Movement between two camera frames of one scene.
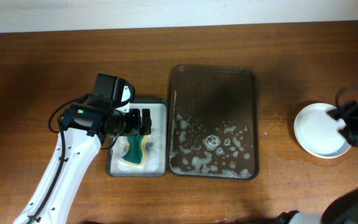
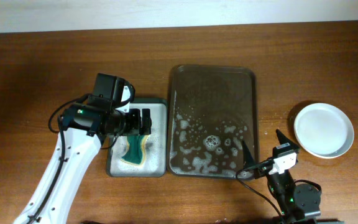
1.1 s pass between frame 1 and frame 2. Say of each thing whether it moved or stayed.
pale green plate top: stayed
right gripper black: moved
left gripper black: stayed
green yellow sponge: stayed
